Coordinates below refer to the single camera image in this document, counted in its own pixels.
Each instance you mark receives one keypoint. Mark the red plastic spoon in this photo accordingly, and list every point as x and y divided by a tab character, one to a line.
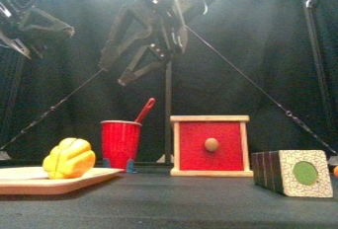
145	109

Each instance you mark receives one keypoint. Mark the blue cup holder clips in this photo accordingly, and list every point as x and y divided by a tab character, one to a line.
129	166

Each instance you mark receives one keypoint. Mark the wooden box with slot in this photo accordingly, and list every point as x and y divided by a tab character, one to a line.
209	118

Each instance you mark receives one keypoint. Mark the red plastic cup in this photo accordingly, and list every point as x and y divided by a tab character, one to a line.
119	144

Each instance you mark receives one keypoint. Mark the patterned block with green circle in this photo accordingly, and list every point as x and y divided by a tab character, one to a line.
303	173

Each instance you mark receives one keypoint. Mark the black vertical frame pole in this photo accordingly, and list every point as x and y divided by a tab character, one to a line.
167	114

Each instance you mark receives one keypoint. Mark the red drawer with wooden knob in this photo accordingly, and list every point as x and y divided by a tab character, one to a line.
193	147

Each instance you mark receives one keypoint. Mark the orange toy ball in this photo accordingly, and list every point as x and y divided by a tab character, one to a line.
335	171

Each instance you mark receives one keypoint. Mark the black slanted frame post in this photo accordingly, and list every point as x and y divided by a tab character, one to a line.
314	42

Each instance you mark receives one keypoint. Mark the wooden cutting board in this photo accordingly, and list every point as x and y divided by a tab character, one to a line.
52	183

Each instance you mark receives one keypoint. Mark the yellow bell pepper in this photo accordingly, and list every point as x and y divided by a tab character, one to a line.
69	159

